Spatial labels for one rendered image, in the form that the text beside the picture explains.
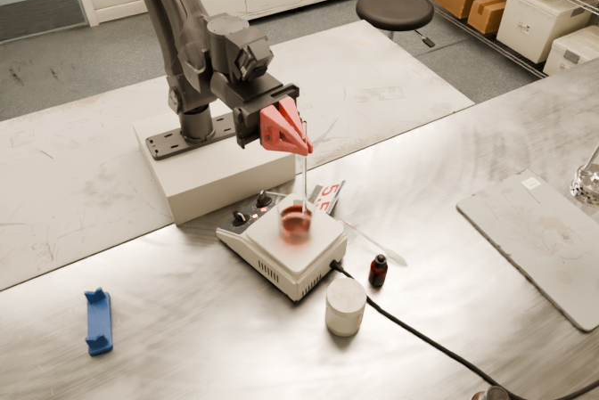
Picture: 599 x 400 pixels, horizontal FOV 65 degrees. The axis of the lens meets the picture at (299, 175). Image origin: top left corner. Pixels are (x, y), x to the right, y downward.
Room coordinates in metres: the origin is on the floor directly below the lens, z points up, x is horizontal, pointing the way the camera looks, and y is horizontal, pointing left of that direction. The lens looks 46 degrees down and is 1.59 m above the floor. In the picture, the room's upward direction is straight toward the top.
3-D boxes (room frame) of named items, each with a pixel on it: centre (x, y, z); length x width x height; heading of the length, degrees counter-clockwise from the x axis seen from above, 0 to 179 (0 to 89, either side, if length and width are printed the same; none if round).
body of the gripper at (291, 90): (0.53, 0.06, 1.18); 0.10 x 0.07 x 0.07; 128
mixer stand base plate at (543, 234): (0.50, -0.46, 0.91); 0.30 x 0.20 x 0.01; 29
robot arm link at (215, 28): (0.61, 0.11, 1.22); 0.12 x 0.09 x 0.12; 36
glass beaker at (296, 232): (0.45, 0.00, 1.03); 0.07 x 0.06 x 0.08; 36
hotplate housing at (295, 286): (0.48, 0.03, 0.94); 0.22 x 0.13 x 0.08; 47
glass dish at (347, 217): (0.52, -0.08, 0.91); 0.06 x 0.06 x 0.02
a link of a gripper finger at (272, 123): (0.48, 0.01, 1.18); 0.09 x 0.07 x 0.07; 38
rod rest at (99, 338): (0.34, 0.31, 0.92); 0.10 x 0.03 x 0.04; 19
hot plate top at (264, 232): (0.46, 0.01, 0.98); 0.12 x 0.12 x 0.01; 47
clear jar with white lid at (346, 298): (0.35, -0.07, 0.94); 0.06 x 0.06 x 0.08
